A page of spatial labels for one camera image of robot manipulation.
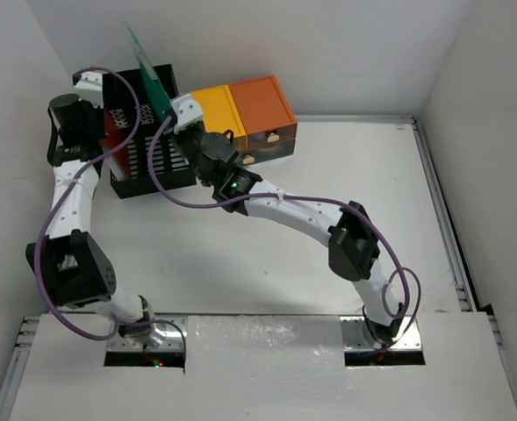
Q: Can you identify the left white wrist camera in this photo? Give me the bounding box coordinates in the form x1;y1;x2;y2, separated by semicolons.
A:
73;71;104;109

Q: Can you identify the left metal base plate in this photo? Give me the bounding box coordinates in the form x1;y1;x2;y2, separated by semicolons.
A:
106;313;188;353

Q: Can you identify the metal base plate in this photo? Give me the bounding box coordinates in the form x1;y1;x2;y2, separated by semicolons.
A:
106;313;188;353
340;315;423;353

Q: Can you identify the green folder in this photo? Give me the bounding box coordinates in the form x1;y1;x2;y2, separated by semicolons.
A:
124;20;174;124

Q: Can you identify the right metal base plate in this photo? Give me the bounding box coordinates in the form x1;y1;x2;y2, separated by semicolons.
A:
340;315;423;353

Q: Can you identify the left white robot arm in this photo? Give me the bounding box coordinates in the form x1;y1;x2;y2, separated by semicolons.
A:
25;94;154;345

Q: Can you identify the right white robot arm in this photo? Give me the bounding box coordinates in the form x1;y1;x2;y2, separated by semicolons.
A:
171;124;404;346

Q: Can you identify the orange yellow drawer cabinet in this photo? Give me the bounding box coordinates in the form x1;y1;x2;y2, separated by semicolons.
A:
191;75;298;165

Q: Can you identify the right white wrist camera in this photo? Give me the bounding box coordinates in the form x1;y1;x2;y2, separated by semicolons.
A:
170;94;204;134

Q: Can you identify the black mesh file organizer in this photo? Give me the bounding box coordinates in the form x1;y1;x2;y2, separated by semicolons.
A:
103;69;196;199

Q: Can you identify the purple cable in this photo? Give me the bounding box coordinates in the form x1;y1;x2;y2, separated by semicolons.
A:
147;114;422;352
32;66;188;352

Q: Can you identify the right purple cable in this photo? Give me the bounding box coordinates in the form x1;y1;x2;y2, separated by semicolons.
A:
147;114;422;352

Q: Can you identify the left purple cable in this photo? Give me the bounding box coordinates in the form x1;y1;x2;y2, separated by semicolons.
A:
32;66;188;352

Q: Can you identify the red folder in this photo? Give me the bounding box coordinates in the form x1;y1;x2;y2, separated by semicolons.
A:
100;110;132;182

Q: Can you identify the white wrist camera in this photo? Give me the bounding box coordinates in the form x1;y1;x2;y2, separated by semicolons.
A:
73;71;104;109
170;94;204;134

